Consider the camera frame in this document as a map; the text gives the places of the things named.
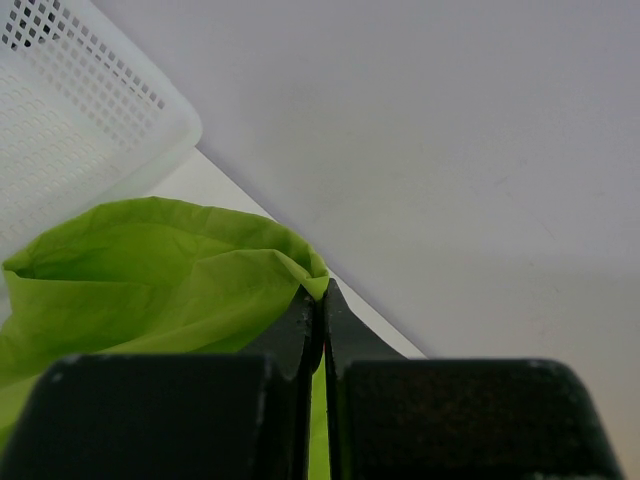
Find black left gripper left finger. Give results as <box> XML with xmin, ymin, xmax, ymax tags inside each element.
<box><xmin>1</xmin><ymin>292</ymin><xmax>315</xmax><ymax>479</ymax></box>

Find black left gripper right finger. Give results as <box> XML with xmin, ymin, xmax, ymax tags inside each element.
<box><xmin>322</xmin><ymin>282</ymin><xmax>623</xmax><ymax>479</ymax></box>

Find green shorts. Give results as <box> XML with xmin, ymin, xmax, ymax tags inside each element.
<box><xmin>1</xmin><ymin>197</ymin><xmax>330</xmax><ymax>479</ymax></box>

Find white plastic basket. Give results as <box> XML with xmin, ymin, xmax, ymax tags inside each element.
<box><xmin>1</xmin><ymin>1</ymin><xmax>202</xmax><ymax>256</ymax></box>

